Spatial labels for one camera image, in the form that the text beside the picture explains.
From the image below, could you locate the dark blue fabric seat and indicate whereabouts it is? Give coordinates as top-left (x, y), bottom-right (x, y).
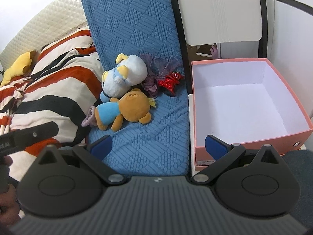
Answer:
top-left (279, 149), bottom-right (313, 226)

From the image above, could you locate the white duck plush toy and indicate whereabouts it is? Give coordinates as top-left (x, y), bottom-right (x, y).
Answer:
top-left (100, 53), bottom-right (148, 103)

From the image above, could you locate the red glitter toy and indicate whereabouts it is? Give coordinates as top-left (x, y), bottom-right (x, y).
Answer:
top-left (156, 70), bottom-right (185, 97)

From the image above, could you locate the purple ribbon bow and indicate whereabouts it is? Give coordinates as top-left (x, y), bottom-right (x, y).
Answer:
top-left (139, 54), bottom-right (183, 99)

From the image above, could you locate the brown teddy bear blue shirt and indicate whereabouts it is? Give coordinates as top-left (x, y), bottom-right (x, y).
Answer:
top-left (94, 88), bottom-right (157, 131)

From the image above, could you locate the yellow plush toy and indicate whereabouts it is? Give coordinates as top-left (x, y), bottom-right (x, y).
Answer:
top-left (0, 51), bottom-right (39, 88)

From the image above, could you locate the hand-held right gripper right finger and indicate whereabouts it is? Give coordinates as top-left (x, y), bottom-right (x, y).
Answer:
top-left (191, 135), bottom-right (280, 185)

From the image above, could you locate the white chair black frame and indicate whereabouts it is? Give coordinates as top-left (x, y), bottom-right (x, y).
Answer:
top-left (165, 0), bottom-right (269, 95)

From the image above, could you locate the pink frilly fabric piece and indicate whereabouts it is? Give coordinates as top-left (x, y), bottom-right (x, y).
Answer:
top-left (81, 105), bottom-right (96, 127)

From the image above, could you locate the pink cardboard box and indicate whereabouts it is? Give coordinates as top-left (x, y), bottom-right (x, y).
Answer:
top-left (191, 58), bottom-right (313, 172)

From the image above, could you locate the white quilted headboard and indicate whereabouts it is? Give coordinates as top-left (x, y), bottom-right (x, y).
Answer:
top-left (0, 0), bottom-right (90, 69)

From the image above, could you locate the black curved bar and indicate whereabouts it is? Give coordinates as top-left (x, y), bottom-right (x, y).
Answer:
top-left (265, 0), bottom-right (313, 17)

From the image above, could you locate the person's left hand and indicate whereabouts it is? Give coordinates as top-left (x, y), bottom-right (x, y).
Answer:
top-left (0, 155), bottom-right (22, 219)

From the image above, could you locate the blue textured cushion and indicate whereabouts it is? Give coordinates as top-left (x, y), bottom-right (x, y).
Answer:
top-left (81, 0), bottom-right (192, 177)

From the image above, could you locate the striped blanket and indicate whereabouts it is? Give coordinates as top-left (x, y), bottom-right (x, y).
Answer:
top-left (0, 26), bottom-right (106, 178)

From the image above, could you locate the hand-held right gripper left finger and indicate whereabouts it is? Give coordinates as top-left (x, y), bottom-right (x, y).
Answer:
top-left (38, 135), bottom-right (124, 184)

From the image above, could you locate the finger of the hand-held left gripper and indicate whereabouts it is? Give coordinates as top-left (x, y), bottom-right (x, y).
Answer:
top-left (10, 121), bottom-right (60, 151)

